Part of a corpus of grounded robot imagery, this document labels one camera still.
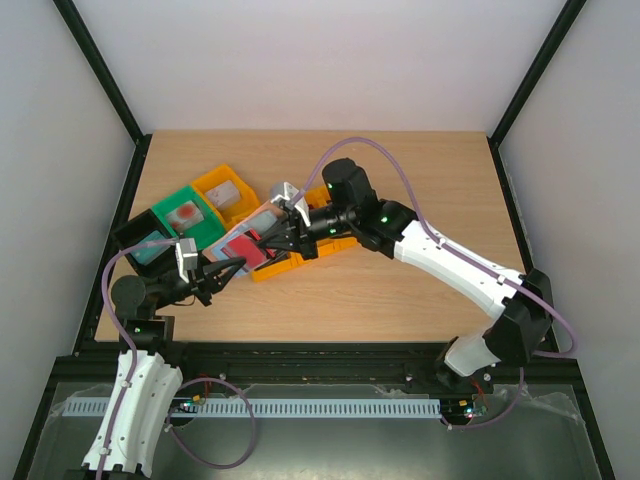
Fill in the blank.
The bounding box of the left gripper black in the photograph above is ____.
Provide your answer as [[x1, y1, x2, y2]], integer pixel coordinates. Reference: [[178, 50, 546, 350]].
[[153, 250, 247, 311]]

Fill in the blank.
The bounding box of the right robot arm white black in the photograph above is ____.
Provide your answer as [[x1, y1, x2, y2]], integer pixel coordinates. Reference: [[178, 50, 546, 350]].
[[259, 158, 552, 392]]

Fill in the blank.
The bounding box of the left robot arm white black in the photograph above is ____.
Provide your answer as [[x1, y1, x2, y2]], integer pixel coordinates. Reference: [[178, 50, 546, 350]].
[[80, 249, 245, 479]]

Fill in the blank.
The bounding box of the red white card stack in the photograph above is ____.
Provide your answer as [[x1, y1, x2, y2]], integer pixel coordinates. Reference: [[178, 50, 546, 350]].
[[164, 200, 204, 233]]

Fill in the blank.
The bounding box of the teal card stack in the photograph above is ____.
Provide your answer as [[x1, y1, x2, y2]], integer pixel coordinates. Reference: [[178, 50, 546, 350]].
[[131, 244, 169, 265]]

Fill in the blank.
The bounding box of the green bin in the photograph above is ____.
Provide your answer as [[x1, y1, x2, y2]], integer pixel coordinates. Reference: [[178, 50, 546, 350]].
[[151, 186, 226, 250]]

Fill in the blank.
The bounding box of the yellow triple bin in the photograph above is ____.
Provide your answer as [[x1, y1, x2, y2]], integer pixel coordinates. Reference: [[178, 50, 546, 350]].
[[249, 184, 359, 284]]

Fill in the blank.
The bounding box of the yellow bin single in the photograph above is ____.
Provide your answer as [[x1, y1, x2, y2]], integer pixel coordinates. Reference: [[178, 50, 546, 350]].
[[190, 164, 261, 230]]

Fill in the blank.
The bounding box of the black bin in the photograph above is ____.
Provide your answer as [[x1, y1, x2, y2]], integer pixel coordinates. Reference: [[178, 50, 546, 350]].
[[111, 209, 175, 278]]

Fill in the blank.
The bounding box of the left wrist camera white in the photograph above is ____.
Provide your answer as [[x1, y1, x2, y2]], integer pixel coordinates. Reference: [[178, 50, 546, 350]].
[[175, 238, 198, 283]]

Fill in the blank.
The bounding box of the left black frame post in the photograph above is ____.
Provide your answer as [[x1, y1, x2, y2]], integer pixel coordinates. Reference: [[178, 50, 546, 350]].
[[51, 0, 147, 146]]

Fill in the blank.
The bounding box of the black frame post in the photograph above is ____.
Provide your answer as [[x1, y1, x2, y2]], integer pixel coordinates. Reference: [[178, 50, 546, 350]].
[[489, 0, 589, 146], [51, 0, 147, 146]]

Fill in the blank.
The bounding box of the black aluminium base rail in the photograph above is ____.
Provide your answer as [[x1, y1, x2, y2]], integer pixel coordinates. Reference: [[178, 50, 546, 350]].
[[49, 341, 581, 396]]

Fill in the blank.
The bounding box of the light blue cable duct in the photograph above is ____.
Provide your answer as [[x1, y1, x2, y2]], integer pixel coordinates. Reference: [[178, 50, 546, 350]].
[[60, 397, 443, 419]]

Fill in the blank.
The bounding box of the right black frame post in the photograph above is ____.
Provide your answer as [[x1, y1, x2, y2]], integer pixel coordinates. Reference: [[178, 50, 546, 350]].
[[489, 0, 589, 146]]

